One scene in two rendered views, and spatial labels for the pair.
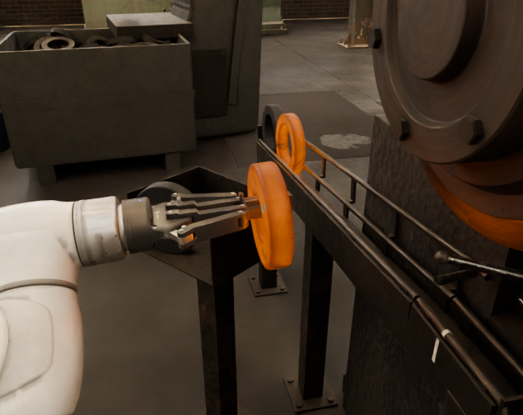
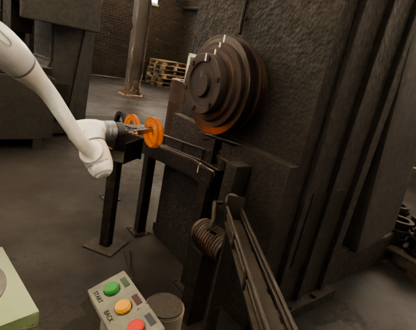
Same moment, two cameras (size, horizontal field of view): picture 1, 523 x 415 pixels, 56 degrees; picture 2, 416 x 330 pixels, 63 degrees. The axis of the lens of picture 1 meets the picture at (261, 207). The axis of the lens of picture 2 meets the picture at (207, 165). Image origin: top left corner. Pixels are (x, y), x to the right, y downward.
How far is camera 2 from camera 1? 1.11 m
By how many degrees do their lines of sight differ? 27
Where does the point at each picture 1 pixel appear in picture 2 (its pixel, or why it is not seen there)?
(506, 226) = (214, 129)
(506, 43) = (214, 90)
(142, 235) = (122, 131)
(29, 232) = (95, 125)
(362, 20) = (133, 80)
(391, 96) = (190, 100)
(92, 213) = (110, 123)
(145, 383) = (61, 232)
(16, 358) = (104, 152)
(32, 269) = (98, 135)
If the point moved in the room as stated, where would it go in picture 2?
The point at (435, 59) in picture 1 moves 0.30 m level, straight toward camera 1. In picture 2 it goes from (201, 91) to (206, 101)
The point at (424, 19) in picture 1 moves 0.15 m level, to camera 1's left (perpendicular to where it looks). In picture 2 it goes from (198, 84) to (168, 79)
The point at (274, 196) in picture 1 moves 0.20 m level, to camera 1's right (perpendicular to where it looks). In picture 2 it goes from (158, 124) to (196, 128)
